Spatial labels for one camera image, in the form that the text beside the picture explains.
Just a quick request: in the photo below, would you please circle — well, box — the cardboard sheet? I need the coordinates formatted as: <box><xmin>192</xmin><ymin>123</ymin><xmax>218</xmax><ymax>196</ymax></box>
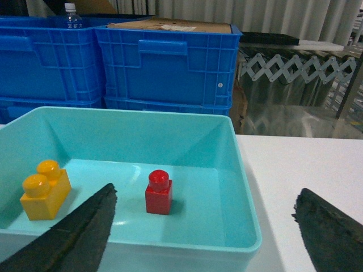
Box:
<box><xmin>107</xmin><ymin>18</ymin><xmax>232</xmax><ymax>34</ymax></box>

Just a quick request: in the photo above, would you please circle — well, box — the lower blue crate right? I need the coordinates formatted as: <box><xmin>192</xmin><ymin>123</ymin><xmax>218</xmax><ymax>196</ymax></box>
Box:
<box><xmin>104</xmin><ymin>97</ymin><xmax>231</xmax><ymax>116</ymax></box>

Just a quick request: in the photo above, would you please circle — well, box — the blue crate upper middle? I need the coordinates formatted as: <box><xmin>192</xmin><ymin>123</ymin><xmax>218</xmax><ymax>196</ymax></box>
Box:
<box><xmin>1</xmin><ymin>16</ymin><xmax>106</xmax><ymax>103</ymax></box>

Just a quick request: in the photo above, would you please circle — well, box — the expandable roller conveyor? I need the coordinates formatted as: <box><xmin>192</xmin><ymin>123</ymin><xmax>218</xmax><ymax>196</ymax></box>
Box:
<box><xmin>238</xmin><ymin>53</ymin><xmax>357</xmax><ymax>84</ymax></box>

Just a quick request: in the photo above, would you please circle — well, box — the lower blue crate middle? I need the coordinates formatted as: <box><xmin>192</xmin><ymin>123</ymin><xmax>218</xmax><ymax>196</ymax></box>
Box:
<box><xmin>0</xmin><ymin>96</ymin><xmax>103</xmax><ymax>125</ymax></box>

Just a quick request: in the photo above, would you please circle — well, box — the blue crate with cardboard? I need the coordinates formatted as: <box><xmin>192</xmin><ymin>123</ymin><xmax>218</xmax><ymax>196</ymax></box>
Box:
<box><xmin>95</xmin><ymin>24</ymin><xmax>242</xmax><ymax>106</ymax></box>

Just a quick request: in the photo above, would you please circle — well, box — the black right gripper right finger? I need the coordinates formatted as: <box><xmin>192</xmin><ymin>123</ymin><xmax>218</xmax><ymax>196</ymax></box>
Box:
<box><xmin>292</xmin><ymin>188</ymin><xmax>362</xmax><ymax>271</ymax></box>

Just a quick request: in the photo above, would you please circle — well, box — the yellow toy block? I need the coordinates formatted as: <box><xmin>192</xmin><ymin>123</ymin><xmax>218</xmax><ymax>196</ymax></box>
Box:
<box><xmin>20</xmin><ymin>160</ymin><xmax>71</xmax><ymax>221</ymax></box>

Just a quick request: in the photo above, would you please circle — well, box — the clear water bottle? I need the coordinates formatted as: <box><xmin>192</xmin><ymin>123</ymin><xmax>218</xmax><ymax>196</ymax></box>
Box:
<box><xmin>62</xmin><ymin>2</ymin><xmax>83</xmax><ymax>29</ymax></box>

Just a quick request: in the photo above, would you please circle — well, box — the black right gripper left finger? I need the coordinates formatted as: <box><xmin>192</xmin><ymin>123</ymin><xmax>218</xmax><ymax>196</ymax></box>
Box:
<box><xmin>1</xmin><ymin>183</ymin><xmax>117</xmax><ymax>271</ymax></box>

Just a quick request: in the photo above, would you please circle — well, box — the red toy block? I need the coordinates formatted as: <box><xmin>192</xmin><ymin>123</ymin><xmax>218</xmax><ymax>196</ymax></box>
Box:
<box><xmin>145</xmin><ymin>169</ymin><xmax>172</xmax><ymax>215</ymax></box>

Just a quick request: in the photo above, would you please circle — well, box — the teal plastic bin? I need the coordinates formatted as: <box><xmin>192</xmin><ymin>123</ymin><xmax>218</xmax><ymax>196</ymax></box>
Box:
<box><xmin>1</xmin><ymin>107</ymin><xmax>262</xmax><ymax>271</ymax></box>

